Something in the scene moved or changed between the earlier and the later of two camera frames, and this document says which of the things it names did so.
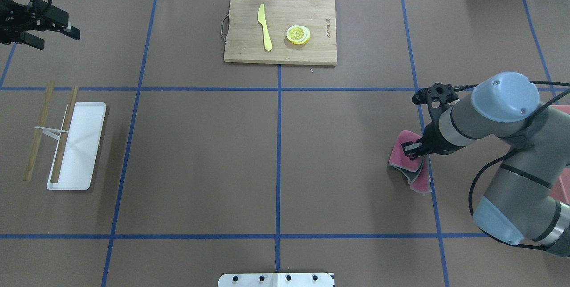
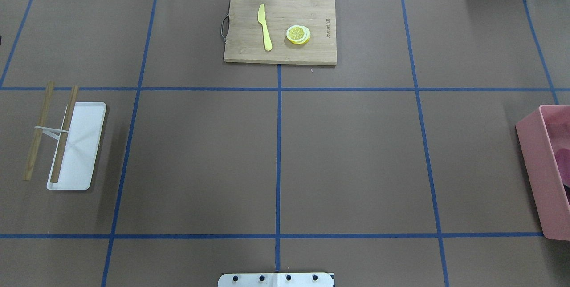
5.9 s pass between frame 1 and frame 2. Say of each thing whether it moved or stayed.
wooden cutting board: stayed
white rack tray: stayed
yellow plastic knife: stayed
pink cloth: moved
